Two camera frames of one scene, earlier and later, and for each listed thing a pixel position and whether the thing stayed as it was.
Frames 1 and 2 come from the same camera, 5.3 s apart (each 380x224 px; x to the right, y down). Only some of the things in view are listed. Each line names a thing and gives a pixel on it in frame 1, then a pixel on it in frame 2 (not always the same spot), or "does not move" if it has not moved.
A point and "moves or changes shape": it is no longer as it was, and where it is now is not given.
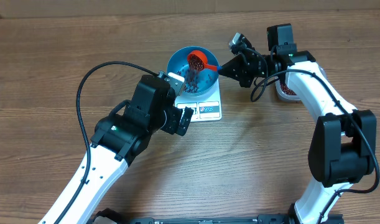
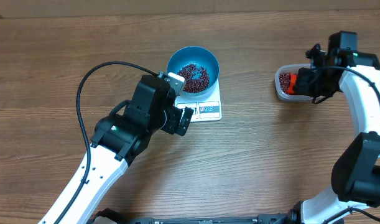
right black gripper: [236, 69] to [301, 88]
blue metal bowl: [196, 81] does not move
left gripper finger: [185, 121] does not move
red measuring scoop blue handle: [204, 58] moves or changes shape
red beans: [192, 78] moves or changes shape
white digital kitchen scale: [206, 107] does not move
